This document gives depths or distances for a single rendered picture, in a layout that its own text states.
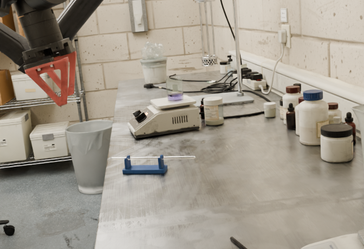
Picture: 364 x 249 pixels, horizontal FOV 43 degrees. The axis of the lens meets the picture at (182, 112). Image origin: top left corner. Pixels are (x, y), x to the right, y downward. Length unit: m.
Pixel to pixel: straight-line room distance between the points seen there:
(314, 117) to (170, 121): 0.42
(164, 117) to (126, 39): 2.45
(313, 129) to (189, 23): 2.71
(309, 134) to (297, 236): 0.46
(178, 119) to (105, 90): 2.48
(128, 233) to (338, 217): 0.35
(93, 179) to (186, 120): 1.72
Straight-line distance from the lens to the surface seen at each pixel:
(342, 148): 1.04
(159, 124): 1.34
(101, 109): 3.82
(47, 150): 3.50
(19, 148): 3.57
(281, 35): 1.78
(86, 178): 3.02
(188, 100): 1.37
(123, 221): 0.83
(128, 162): 1.06
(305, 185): 0.93
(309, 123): 1.16
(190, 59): 3.79
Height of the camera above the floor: 1.10
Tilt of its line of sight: 12 degrees down
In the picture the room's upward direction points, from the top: 5 degrees counter-clockwise
